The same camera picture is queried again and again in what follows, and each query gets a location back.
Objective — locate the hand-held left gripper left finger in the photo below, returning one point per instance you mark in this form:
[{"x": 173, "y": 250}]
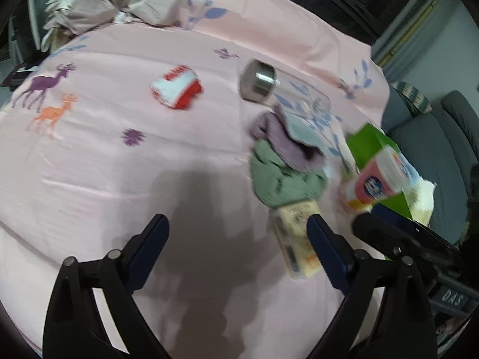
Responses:
[{"x": 149, "y": 250}]

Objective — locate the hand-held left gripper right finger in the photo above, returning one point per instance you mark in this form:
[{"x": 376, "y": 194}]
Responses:
[{"x": 329, "y": 254}]

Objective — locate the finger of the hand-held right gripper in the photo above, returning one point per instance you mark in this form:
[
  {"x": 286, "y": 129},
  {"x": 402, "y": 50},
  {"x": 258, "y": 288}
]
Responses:
[
  {"x": 381, "y": 237},
  {"x": 408, "y": 224}
]

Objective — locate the yellow and cream towel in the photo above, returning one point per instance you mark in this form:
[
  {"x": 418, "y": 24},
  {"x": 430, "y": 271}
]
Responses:
[{"x": 421, "y": 198}]

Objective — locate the pink lidded plastic jar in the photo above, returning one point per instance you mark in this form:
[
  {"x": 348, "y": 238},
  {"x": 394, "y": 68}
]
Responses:
[{"x": 374, "y": 183}]

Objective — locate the green cardboard box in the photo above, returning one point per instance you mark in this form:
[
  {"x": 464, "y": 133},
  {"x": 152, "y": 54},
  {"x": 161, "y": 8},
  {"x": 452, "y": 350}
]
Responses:
[{"x": 368, "y": 140}]

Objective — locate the yellow packet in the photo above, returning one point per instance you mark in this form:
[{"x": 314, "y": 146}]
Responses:
[{"x": 295, "y": 232}]

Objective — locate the green sock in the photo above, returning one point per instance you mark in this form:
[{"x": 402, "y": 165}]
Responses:
[{"x": 284, "y": 187}]

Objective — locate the grey sofa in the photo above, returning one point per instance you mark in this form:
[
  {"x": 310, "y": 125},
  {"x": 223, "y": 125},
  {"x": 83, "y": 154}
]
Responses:
[{"x": 430, "y": 146}]

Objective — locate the pink printed bedsheet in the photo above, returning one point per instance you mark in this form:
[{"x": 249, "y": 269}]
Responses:
[{"x": 112, "y": 149}]

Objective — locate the purple sock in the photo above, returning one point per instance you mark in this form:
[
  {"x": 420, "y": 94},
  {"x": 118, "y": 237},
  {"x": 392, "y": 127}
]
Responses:
[{"x": 277, "y": 142}]

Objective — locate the patterned cushion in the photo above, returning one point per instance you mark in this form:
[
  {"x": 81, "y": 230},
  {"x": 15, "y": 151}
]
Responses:
[{"x": 413, "y": 97}]

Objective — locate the red and white packet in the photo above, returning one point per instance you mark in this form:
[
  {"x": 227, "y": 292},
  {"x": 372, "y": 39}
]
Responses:
[{"x": 174, "y": 88}]

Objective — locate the clear bottle with steel lid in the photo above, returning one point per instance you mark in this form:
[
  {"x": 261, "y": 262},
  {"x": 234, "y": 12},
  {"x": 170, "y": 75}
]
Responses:
[{"x": 258, "y": 80}]

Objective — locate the grey curtain with gold trim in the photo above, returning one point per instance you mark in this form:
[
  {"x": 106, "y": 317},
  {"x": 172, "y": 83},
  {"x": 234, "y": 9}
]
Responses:
[{"x": 430, "y": 33}]

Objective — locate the dark furniture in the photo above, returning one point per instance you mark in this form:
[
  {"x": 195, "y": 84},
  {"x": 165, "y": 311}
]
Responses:
[{"x": 20, "y": 71}]

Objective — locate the crumpled pink cloth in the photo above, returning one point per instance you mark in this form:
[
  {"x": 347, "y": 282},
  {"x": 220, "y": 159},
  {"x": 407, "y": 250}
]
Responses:
[{"x": 112, "y": 3}]

